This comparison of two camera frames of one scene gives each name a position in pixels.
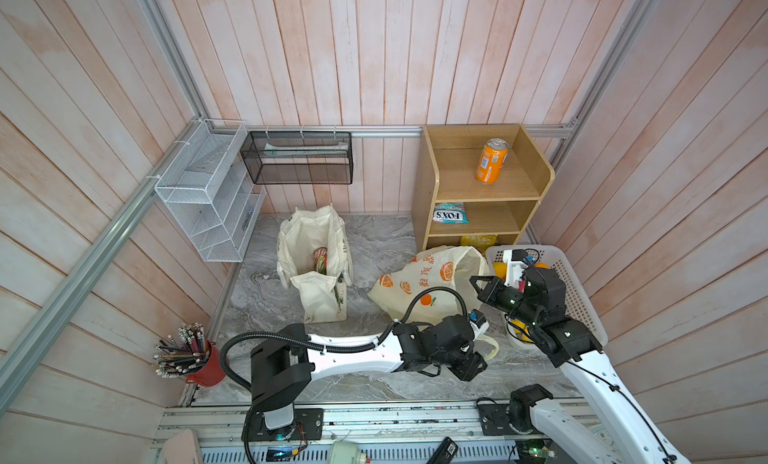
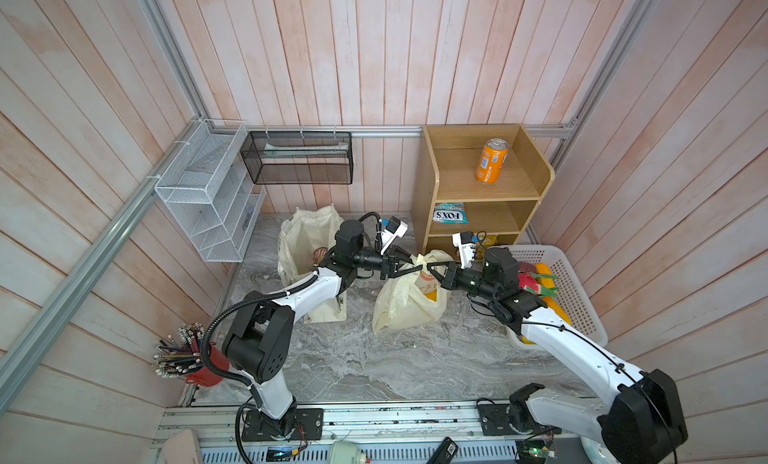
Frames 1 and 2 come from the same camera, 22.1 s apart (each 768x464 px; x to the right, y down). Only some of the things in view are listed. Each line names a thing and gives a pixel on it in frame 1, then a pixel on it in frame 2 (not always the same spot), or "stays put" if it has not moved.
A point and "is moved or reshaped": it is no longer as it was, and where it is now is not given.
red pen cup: x=191 y=357 stays put
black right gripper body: x=508 y=299 -> x=468 y=281
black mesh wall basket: x=300 y=157 stays put
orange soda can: x=491 y=161 stays put
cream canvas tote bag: x=323 y=299 stays put
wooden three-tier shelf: x=479 y=180 stays put
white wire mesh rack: x=208 y=191 stays put
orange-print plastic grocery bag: x=450 y=267 is moved or reshaped
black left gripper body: x=461 y=362 -> x=386 y=263
